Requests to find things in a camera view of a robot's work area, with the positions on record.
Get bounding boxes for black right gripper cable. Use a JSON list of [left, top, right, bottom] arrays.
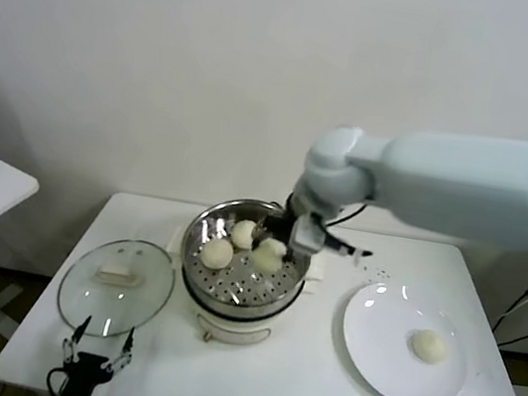
[[319, 193, 373, 233]]

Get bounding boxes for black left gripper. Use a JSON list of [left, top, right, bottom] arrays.
[[54, 312, 140, 396]]

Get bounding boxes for white electric cooker base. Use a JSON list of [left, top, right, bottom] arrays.
[[152, 222, 329, 362]]

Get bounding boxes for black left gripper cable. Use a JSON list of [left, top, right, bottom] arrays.
[[43, 366, 68, 396]]

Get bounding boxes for brown crumb specks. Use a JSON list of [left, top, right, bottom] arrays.
[[354, 260, 394, 281]]

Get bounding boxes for white steamed baozi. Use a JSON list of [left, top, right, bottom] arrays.
[[227, 217, 259, 252], [248, 235, 288, 275], [406, 326, 453, 367], [197, 236, 237, 273]]

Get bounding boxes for perforated steel steamer basket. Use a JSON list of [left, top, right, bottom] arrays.
[[171, 190, 320, 327]]

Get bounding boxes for white round plate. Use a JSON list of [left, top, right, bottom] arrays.
[[330, 276, 479, 396]]

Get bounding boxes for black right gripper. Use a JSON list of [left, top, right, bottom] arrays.
[[248, 208, 379, 277]]

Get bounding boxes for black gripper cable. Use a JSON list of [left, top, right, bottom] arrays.
[[319, 193, 373, 233], [43, 366, 68, 396]]

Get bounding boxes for glass lid with white handle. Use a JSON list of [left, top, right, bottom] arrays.
[[52, 228, 182, 349]]

